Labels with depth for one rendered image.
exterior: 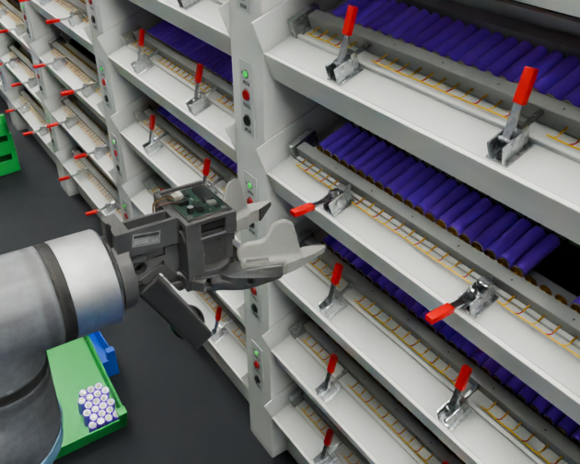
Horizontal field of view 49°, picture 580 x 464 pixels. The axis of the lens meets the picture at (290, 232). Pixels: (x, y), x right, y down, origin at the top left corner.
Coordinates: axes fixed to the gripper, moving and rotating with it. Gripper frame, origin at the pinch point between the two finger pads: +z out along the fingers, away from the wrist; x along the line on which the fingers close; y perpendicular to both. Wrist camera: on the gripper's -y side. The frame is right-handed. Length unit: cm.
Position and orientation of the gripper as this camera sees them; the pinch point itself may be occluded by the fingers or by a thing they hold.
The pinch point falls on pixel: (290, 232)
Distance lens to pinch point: 69.9
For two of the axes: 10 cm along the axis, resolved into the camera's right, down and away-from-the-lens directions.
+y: 0.3, -8.4, -5.4
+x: -5.6, -4.6, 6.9
